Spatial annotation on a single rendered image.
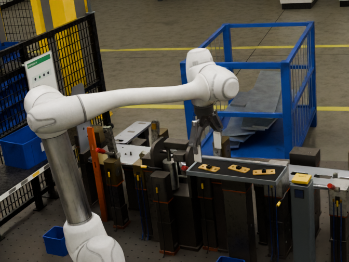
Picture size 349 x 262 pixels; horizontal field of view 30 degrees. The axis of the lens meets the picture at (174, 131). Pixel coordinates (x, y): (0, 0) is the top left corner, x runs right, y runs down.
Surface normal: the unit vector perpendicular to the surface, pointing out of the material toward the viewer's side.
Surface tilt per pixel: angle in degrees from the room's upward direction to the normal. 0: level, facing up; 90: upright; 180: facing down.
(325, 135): 0
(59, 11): 90
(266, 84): 6
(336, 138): 0
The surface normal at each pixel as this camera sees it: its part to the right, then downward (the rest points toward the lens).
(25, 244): -0.11, -0.92
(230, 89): 0.55, 0.25
